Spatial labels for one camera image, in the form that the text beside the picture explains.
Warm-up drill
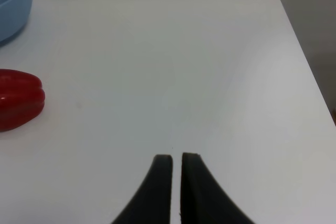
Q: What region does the blue plastic bowl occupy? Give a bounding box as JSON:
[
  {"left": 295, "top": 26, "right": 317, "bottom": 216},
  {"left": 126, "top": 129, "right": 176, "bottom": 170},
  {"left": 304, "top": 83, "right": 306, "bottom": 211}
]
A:
[{"left": 1, "top": 0, "right": 33, "bottom": 41}]

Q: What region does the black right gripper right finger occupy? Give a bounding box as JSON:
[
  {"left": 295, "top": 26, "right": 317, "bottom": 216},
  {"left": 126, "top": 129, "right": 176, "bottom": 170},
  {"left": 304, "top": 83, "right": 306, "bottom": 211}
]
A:
[{"left": 180, "top": 153, "right": 252, "bottom": 223}]

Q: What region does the red bell pepper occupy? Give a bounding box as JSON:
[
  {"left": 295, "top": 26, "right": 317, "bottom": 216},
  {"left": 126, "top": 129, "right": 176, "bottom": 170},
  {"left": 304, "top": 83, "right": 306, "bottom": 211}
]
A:
[{"left": 1, "top": 69, "right": 45, "bottom": 132}]

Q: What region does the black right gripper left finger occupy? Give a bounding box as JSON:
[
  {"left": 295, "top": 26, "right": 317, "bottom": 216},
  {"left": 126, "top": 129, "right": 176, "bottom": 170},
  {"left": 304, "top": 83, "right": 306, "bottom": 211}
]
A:
[{"left": 113, "top": 155, "right": 173, "bottom": 224}]

